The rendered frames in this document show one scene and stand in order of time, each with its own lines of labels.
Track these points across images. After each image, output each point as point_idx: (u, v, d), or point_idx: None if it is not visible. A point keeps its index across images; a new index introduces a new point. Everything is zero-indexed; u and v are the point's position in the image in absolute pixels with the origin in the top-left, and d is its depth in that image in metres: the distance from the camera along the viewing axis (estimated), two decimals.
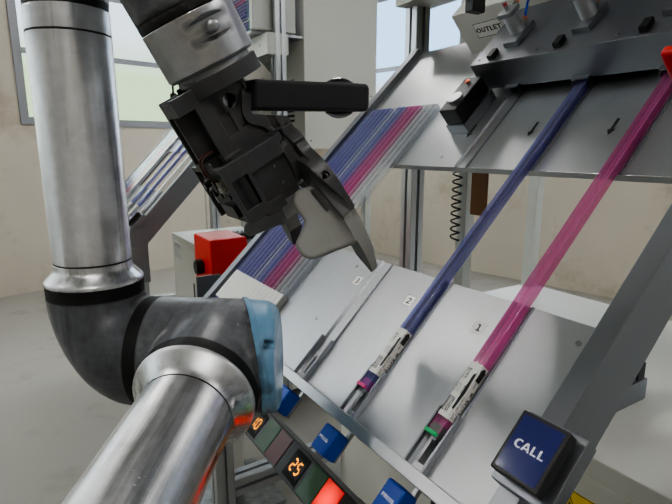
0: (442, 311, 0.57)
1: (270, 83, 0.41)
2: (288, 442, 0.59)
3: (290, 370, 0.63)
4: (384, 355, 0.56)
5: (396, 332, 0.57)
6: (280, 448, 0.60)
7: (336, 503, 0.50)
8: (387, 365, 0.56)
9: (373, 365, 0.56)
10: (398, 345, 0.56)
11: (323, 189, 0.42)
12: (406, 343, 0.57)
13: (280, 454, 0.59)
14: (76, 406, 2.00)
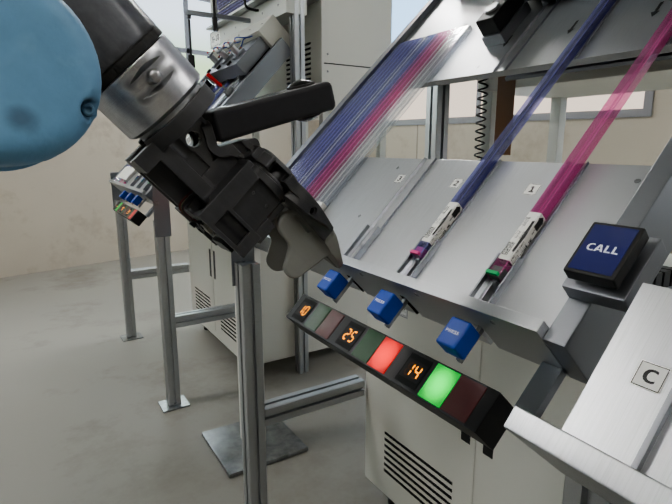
0: (492, 184, 0.58)
1: (229, 112, 0.40)
2: (339, 318, 0.61)
3: None
4: (436, 226, 0.58)
5: (446, 206, 0.59)
6: (332, 324, 0.61)
7: (396, 354, 0.51)
8: (439, 235, 0.57)
9: (425, 236, 0.58)
10: (450, 216, 0.58)
11: (308, 219, 0.44)
12: (456, 215, 0.58)
13: (332, 329, 0.61)
14: (94, 369, 2.01)
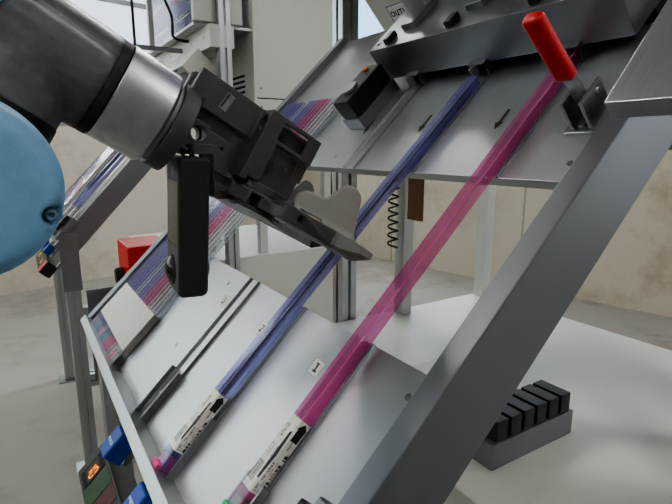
0: (288, 343, 0.47)
1: (170, 171, 0.43)
2: (111, 499, 0.49)
3: (125, 410, 0.53)
4: (189, 425, 0.45)
5: (209, 394, 0.46)
6: None
7: None
8: (191, 438, 0.45)
9: (175, 437, 0.45)
10: (206, 413, 0.45)
11: None
12: (218, 409, 0.46)
13: None
14: (19, 419, 1.90)
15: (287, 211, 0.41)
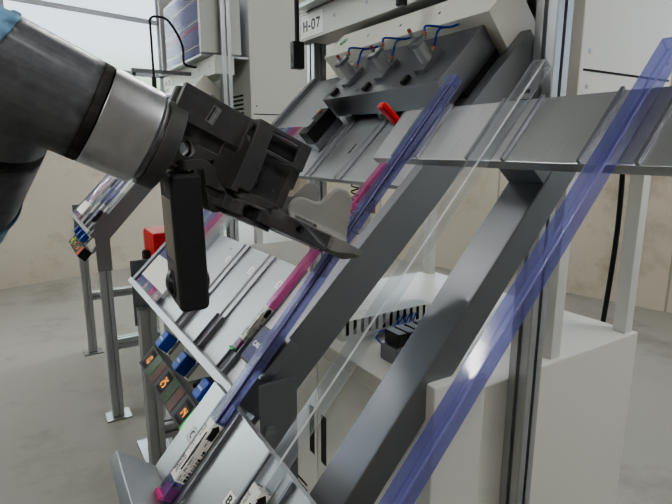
0: (265, 276, 0.83)
1: (163, 186, 0.43)
2: (164, 368, 0.86)
3: (170, 320, 0.89)
4: (187, 455, 0.46)
5: (205, 423, 0.47)
6: (159, 372, 0.86)
7: (180, 399, 0.76)
8: (190, 468, 0.46)
9: (175, 467, 0.46)
10: (203, 442, 0.46)
11: None
12: (215, 437, 0.46)
13: (157, 376, 0.85)
14: (54, 382, 2.26)
15: (286, 223, 0.41)
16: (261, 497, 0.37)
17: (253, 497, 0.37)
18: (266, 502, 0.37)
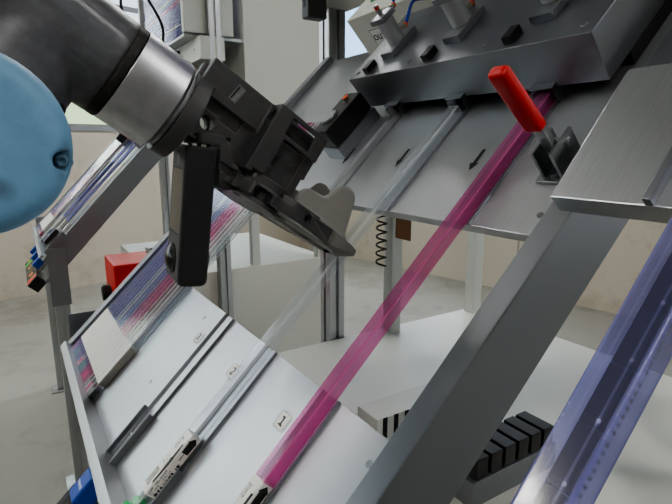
0: (257, 391, 0.46)
1: (176, 160, 0.43)
2: None
3: (95, 453, 0.52)
4: None
5: None
6: None
7: None
8: None
9: None
10: None
11: None
12: None
13: None
14: (10, 431, 1.89)
15: (296, 210, 0.42)
16: (192, 440, 0.45)
17: (185, 440, 0.45)
18: (196, 445, 0.45)
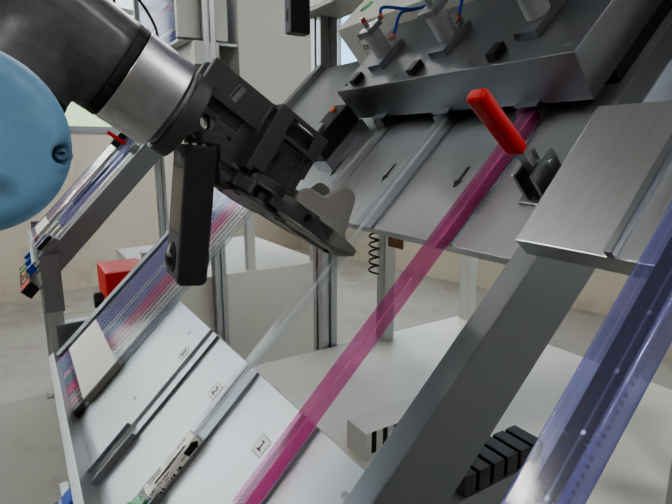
0: (238, 413, 0.45)
1: (176, 159, 0.43)
2: None
3: (76, 473, 0.51)
4: None
5: None
6: None
7: None
8: None
9: None
10: None
11: None
12: None
13: None
14: (5, 436, 1.88)
15: (296, 210, 0.42)
16: (194, 441, 0.45)
17: (187, 441, 0.45)
18: (198, 446, 0.45)
